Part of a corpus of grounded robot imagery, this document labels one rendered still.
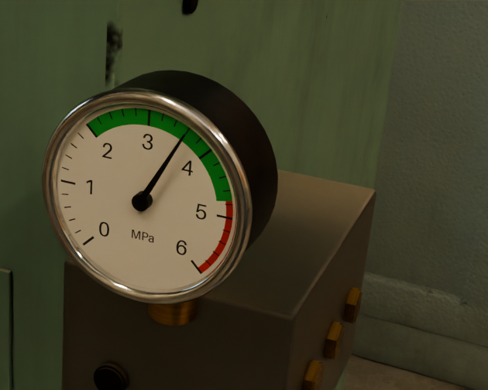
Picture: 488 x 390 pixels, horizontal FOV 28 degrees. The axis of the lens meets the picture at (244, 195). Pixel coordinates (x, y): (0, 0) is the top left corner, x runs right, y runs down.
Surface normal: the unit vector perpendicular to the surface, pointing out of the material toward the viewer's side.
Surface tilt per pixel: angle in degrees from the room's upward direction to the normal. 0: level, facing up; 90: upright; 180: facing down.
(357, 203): 0
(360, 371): 0
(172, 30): 90
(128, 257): 90
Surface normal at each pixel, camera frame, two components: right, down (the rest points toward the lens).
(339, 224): 0.09, -0.92
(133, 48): 0.94, 0.21
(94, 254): -0.33, 0.33
